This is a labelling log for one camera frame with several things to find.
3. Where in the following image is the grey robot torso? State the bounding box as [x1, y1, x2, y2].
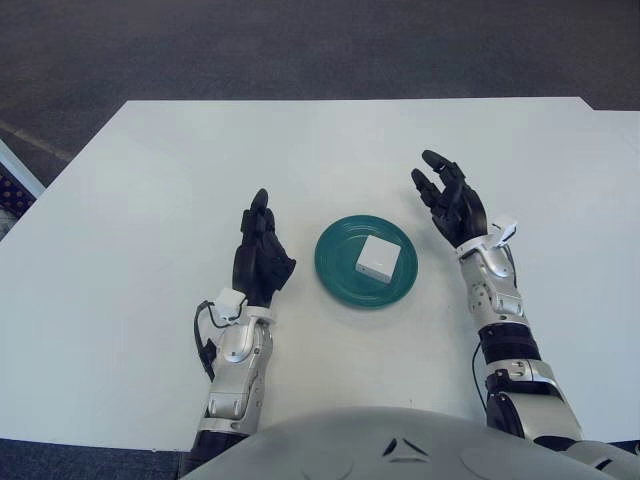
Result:
[179, 405, 609, 480]

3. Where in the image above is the white left wrist connector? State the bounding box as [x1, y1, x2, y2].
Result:
[214, 287, 247, 326]

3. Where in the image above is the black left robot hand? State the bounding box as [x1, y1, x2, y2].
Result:
[232, 188, 297, 309]

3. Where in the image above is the white cube charger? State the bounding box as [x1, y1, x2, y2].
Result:
[355, 234, 403, 285]

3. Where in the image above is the white right wrist connector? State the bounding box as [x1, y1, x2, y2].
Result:
[489, 213, 520, 249]

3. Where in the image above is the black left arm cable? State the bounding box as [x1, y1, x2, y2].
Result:
[192, 298, 221, 381]

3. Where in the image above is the grey speckled floor mat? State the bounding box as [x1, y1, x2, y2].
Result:
[0, 204, 19, 242]

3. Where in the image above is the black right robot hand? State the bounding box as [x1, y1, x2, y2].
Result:
[410, 149, 490, 250]

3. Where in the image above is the white furniture frame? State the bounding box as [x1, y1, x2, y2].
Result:
[0, 139, 45, 199]

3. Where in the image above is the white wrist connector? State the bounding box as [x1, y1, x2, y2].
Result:
[489, 213, 520, 249]
[214, 287, 247, 326]

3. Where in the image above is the teal round plate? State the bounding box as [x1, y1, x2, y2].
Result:
[314, 213, 420, 307]

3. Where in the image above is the dark dotted mat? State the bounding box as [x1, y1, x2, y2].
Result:
[0, 162, 37, 211]

